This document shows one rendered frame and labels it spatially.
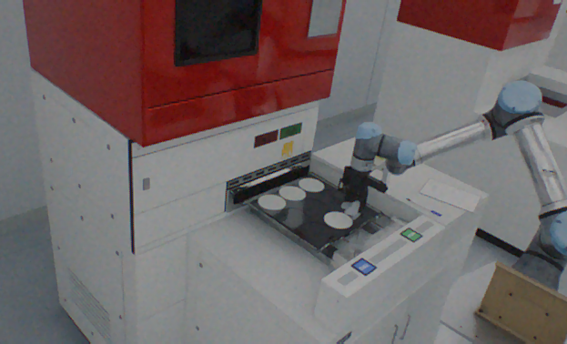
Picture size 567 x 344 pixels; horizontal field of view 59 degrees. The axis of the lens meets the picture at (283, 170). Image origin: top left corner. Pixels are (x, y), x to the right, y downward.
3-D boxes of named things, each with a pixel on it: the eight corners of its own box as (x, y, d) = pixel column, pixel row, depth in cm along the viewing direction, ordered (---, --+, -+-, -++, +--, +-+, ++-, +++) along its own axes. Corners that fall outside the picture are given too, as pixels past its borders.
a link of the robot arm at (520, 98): (589, 255, 146) (522, 92, 164) (610, 247, 132) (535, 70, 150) (547, 264, 148) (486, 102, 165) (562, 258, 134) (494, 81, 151)
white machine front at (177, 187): (131, 251, 160) (127, 139, 141) (302, 180, 214) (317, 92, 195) (136, 257, 158) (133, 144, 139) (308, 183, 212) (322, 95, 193)
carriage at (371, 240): (329, 267, 161) (330, 259, 159) (391, 227, 185) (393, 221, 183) (349, 280, 156) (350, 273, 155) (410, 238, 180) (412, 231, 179)
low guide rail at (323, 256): (250, 211, 188) (251, 205, 187) (254, 209, 190) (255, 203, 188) (354, 284, 160) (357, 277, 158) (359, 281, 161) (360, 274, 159)
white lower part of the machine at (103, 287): (59, 316, 238) (40, 166, 199) (198, 250, 293) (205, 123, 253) (139, 419, 198) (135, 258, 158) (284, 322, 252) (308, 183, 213)
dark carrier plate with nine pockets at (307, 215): (247, 200, 181) (247, 199, 181) (309, 175, 204) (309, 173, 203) (318, 248, 161) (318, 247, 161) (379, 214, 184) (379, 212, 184)
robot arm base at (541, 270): (552, 305, 154) (568, 278, 156) (555, 296, 142) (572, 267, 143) (504, 279, 163) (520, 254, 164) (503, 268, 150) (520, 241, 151)
